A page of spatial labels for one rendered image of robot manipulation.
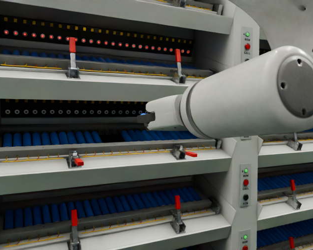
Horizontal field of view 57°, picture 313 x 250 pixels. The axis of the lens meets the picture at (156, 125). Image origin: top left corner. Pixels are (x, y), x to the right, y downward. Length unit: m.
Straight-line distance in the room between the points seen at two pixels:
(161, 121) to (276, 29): 0.20
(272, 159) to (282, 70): 0.68
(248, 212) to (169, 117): 0.56
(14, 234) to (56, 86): 0.34
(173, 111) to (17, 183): 0.38
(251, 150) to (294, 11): 0.55
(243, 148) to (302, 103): 0.57
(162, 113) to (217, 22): 0.46
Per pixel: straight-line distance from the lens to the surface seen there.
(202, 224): 0.85
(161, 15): 0.76
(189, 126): 0.39
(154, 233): 0.78
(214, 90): 0.33
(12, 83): 0.64
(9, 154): 0.68
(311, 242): 1.29
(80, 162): 0.59
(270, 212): 1.00
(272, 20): 0.41
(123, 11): 0.72
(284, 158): 0.99
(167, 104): 0.42
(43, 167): 0.66
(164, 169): 0.73
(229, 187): 0.86
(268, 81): 0.28
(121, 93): 0.68
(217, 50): 0.90
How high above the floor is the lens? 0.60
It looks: 2 degrees down
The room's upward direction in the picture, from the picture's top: straight up
